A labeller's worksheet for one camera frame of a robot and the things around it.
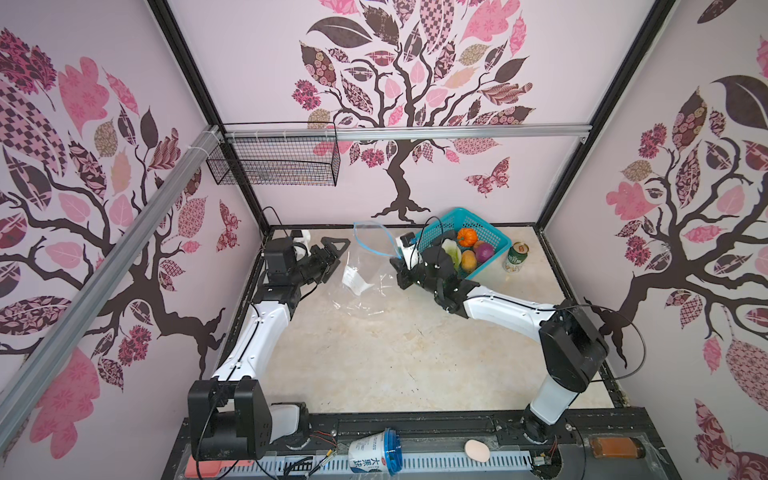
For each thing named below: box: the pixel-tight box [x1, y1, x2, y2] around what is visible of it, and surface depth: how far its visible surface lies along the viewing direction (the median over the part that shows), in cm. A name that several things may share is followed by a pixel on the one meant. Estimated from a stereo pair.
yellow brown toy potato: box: [461, 249, 477, 273], surface depth 105 cm
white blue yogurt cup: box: [348, 428, 403, 477], surface depth 66 cm
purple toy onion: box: [474, 240, 495, 263], surface depth 102 cm
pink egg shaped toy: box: [464, 439, 490, 463], surface depth 71 cm
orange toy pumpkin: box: [457, 227, 478, 247], surface depth 112 cm
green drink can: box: [503, 241, 529, 273], surface depth 102 cm
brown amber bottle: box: [589, 436, 646, 459], surface depth 70 cm
